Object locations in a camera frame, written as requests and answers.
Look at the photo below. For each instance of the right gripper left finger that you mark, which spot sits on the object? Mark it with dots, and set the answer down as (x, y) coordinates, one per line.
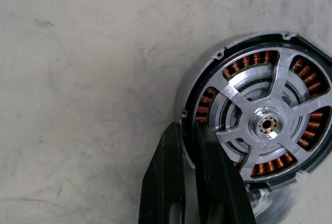
(163, 182)

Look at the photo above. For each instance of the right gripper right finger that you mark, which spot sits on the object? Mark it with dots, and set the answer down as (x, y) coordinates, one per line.
(220, 190)

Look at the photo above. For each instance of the motor housing with copper windings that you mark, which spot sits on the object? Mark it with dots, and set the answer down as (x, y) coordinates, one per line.
(207, 60)

